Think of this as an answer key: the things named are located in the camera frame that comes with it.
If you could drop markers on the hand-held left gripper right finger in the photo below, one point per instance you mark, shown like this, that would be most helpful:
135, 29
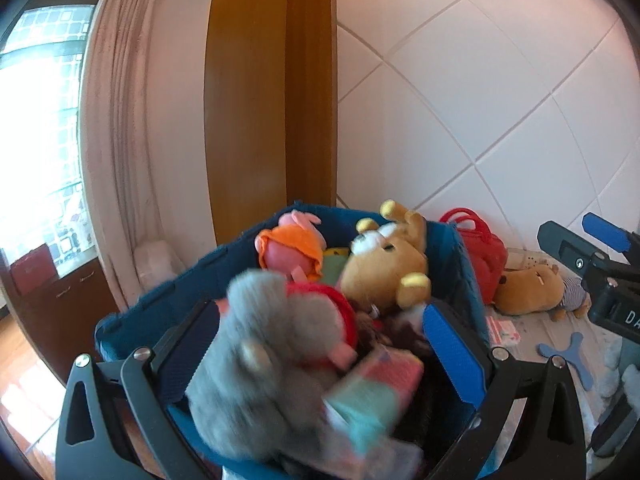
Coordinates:
452, 355

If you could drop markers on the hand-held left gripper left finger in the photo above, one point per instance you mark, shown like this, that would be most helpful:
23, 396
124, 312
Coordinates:
192, 350

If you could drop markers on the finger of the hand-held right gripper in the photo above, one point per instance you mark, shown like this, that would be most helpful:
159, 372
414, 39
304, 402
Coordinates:
562, 247
605, 230

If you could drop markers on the grey plush bear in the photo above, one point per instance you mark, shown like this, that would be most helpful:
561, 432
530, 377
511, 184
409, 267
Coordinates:
260, 360

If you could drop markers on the blue plastic crate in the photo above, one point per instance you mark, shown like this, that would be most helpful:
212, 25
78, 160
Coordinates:
460, 260

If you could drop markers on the small tan bear plush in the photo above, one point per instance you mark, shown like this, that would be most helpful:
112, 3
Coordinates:
380, 270

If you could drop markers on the pink pig plush orange dress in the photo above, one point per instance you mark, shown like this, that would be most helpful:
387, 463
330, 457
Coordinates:
290, 250

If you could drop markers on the brown bear plush striped shirt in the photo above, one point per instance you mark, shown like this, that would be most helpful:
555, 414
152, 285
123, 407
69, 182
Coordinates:
530, 287

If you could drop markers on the pastel tissue pack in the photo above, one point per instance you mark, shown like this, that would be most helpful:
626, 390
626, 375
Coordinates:
502, 332

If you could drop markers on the blue boomerang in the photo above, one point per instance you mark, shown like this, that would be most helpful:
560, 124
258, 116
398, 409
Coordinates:
570, 355

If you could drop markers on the red handbag case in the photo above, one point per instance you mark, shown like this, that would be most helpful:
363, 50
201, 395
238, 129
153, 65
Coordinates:
480, 260

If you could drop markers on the pink plush with red hat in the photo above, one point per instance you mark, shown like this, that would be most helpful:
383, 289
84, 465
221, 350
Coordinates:
335, 305

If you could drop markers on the dark wooden cabinet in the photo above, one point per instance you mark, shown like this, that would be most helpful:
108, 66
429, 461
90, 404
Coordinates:
50, 310

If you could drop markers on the green and pink plush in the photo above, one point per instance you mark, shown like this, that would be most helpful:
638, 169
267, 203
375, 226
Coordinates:
334, 265

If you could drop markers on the beige curtain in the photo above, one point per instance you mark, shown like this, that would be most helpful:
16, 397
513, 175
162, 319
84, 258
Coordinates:
140, 135

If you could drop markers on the window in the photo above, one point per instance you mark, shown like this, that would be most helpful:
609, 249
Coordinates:
45, 135

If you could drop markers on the white wall socket plate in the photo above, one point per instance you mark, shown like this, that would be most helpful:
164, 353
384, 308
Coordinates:
532, 259

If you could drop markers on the wooden wall panel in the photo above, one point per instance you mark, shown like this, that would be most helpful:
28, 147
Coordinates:
260, 110

